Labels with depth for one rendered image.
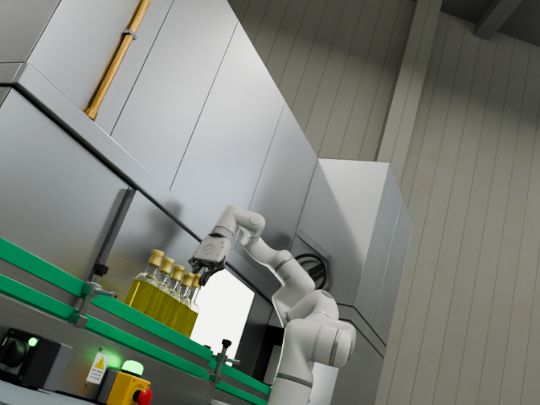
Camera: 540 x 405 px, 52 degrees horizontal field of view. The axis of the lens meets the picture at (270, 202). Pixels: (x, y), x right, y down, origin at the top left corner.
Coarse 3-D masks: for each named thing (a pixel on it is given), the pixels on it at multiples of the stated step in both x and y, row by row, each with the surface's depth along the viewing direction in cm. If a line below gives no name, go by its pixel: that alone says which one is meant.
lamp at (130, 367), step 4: (124, 364) 121; (128, 364) 120; (132, 364) 120; (136, 364) 120; (140, 364) 122; (124, 368) 120; (128, 368) 120; (132, 368) 120; (136, 368) 120; (140, 368) 121; (124, 372) 119; (128, 372) 119; (132, 372) 119; (136, 372) 120; (140, 372) 121; (136, 376) 120; (140, 376) 121
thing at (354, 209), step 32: (320, 160) 286; (352, 160) 279; (320, 192) 277; (352, 192) 270; (384, 192) 268; (320, 224) 269; (352, 224) 262; (384, 224) 273; (320, 256) 261; (352, 256) 254; (384, 256) 278; (352, 288) 247; (384, 288) 284; (352, 320) 243; (384, 320) 290; (384, 352) 297
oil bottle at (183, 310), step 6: (180, 294) 165; (186, 300) 165; (180, 306) 163; (186, 306) 165; (180, 312) 162; (186, 312) 165; (174, 318) 161; (180, 318) 163; (186, 318) 166; (174, 324) 161; (180, 324) 163; (180, 330) 163
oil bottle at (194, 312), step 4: (192, 304) 169; (196, 304) 171; (192, 308) 168; (196, 308) 171; (192, 312) 169; (196, 312) 171; (188, 316) 167; (192, 316) 169; (196, 316) 171; (188, 320) 167; (192, 320) 169; (196, 320) 171; (188, 324) 167; (192, 324) 169; (184, 328) 166; (188, 328) 168; (192, 328) 170; (184, 332) 166; (188, 332) 168; (188, 336) 168
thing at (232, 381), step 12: (228, 372) 189; (240, 372) 196; (216, 384) 182; (228, 384) 189; (240, 384) 198; (252, 384) 205; (264, 384) 214; (240, 396) 198; (252, 396) 206; (264, 396) 216
